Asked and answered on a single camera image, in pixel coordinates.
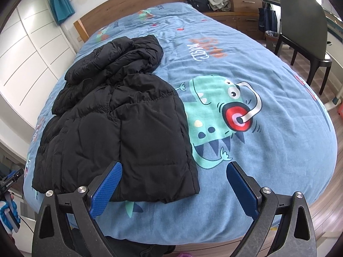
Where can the blue dinosaur print bedsheet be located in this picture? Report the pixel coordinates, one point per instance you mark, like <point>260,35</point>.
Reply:
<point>268,166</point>

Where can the wooden dresser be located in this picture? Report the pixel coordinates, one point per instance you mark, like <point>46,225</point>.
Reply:
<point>246,0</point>

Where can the glass desk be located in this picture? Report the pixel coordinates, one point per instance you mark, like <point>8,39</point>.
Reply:
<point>333,18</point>

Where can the dark tote bag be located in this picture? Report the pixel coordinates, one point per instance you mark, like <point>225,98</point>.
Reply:
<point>268,17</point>

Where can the white wardrobe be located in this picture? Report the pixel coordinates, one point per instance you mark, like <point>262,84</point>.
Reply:
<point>26,59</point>

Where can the black chair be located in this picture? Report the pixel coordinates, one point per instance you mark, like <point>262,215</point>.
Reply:
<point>300,18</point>

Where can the teal curtain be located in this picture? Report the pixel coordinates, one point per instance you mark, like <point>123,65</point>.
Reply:
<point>60,2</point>

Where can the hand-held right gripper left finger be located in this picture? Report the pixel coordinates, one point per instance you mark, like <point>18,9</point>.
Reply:
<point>105,187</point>

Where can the black puffer coat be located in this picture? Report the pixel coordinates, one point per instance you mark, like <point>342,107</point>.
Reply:
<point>107,128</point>

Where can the wooden bed headboard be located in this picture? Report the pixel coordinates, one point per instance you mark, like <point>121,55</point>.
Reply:
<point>128,5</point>

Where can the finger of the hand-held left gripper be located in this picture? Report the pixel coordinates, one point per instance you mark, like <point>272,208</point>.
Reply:
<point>9,178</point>

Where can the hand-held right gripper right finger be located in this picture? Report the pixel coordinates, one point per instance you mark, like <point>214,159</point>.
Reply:
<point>241,190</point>

